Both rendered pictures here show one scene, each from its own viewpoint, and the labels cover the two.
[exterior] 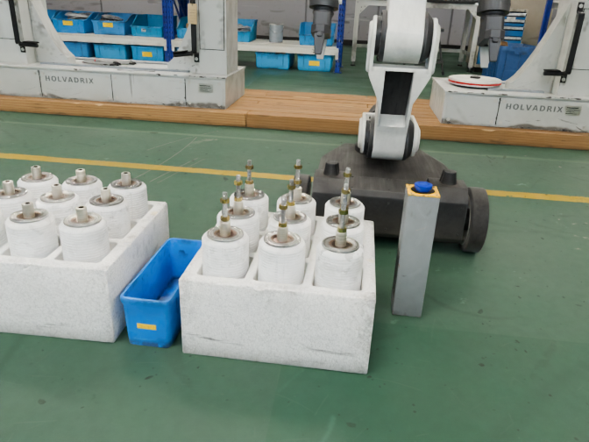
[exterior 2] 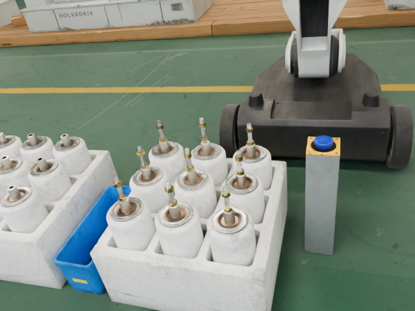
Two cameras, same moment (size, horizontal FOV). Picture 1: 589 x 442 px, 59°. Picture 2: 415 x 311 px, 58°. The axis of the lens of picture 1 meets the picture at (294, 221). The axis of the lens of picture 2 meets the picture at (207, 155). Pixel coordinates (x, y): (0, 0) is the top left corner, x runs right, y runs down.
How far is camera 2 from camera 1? 46 cm
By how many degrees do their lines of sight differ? 17
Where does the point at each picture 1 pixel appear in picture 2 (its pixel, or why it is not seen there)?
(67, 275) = (10, 245)
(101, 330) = (48, 281)
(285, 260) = (176, 238)
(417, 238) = (320, 192)
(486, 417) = not seen: outside the picture
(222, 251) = (120, 229)
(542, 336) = not seen: outside the picture
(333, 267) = (221, 247)
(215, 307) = (125, 274)
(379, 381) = not seen: outside the picture
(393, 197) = (313, 126)
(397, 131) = (320, 54)
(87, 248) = (21, 222)
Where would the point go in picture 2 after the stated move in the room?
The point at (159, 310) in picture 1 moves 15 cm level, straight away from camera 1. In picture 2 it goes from (84, 271) to (93, 228)
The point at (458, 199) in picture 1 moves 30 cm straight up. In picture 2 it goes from (380, 123) to (394, 18)
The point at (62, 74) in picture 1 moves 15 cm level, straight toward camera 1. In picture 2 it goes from (70, 10) to (69, 15)
